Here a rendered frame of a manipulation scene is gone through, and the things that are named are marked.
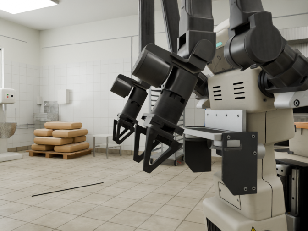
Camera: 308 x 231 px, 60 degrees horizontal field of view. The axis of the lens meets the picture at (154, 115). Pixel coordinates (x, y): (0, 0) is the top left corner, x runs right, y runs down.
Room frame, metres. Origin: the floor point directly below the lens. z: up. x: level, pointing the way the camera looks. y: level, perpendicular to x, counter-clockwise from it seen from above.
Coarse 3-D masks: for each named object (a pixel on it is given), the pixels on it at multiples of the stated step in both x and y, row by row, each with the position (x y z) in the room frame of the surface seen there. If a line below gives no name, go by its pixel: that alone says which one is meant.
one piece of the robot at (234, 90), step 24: (240, 72) 0.73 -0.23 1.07; (264, 72) 0.66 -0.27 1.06; (216, 96) 0.87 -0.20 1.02; (240, 96) 0.74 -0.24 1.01; (264, 96) 0.68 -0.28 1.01; (264, 120) 0.75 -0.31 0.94; (288, 120) 0.77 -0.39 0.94; (264, 144) 0.75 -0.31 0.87; (264, 168) 0.76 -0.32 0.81; (216, 192) 0.89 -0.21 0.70; (264, 192) 0.71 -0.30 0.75; (216, 216) 0.80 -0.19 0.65; (240, 216) 0.74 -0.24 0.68; (264, 216) 0.71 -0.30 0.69
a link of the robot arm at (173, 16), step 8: (160, 0) 0.99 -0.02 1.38; (168, 0) 0.96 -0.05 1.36; (176, 0) 0.97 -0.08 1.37; (168, 8) 0.96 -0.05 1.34; (176, 8) 0.97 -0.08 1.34; (168, 16) 0.96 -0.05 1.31; (176, 16) 0.97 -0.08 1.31; (168, 24) 0.96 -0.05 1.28; (176, 24) 0.97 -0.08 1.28; (168, 32) 0.97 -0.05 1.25; (176, 32) 0.97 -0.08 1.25; (168, 40) 0.98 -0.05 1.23; (176, 40) 0.97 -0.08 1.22; (168, 48) 0.99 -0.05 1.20; (176, 48) 0.97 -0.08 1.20
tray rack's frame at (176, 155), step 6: (162, 84) 4.64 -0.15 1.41; (150, 90) 4.71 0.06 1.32; (150, 96) 4.71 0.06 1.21; (150, 102) 4.71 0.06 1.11; (150, 108) 4.71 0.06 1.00; (174, 138) 4.55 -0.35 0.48; (162, 144) 4.64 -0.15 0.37; (162, 150) 4.64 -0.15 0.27; (150, 156) 4.71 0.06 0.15; (156, 156) 4.71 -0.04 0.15; (174, 156) 4.55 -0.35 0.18; (180, 156) 4.84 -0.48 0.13
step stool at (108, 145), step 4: (96, 136) 5.46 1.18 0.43; (100, 136) 5.40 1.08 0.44; (104, 136) 5.34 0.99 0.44; (108, 136) 5.34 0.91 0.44; (112, 136) 5.44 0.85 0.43; (100, 144) 5.68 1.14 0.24; (104, 144) 5.68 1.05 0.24; (108, 144) 5.68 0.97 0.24; (112, 144) 5.68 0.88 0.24; (116, 144) 5.68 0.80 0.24; (120, 144) 5.68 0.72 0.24; (120, 148) 5.65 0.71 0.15; (120, 152) 5.65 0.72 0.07
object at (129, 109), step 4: (128, 100) 0.93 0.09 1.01; (128, 104) 0.92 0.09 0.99; (132, 104) 0.92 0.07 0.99; (136, 104) 0.92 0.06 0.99; (124, 108) 0.93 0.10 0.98; (128, 108) 0.92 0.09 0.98; (132, 108) 0.92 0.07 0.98; (136, 108) 0.92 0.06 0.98; (140, 108) 0.94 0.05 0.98; (124, 112) 0.92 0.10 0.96; (128, 112) 0.92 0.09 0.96; (132, 112) 0.92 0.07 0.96; (136, 112) 0.93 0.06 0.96; (124, 116) 0.89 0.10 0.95; (128, 116) 0.89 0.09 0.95; (132, 116) 0.92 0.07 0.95; (136, 116) 0.93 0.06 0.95; (124, 120) 0.93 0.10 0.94; (128, 120) 0.94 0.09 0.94; (132, 120) 0.92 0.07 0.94; (136, 120) 0.90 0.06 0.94
